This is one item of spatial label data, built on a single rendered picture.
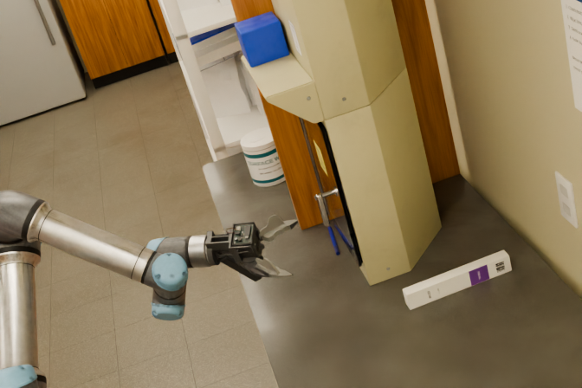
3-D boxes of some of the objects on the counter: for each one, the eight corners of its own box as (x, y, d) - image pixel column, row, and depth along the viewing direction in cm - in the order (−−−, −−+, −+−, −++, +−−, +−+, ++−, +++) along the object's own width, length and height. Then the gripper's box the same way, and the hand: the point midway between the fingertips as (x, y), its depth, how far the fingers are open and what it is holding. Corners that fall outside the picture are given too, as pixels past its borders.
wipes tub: (287, 162, 300) (274, 122, 294) (295, 177, 289) (283, 137, 282) (249, 175, 299) (236, 135, 293) (257, 191, 288) (243, 151, 281)
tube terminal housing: (417, 197, 259) (357, -66, 224) (462, 252, 230) (400, -41, 196) (335, 227, 257) (261, -35, 222) (370, 286, 228) (291, -4, 193)
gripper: (198, 274, 202) (284, 268, 198) (210, 203, 215) (292, 196, 210) (210, 294, 209) (294, 288, 204) (221, 225, 221) (300, 218, 216)
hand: (296, 248), depth 209 cm, fingers open, 14 cm apart
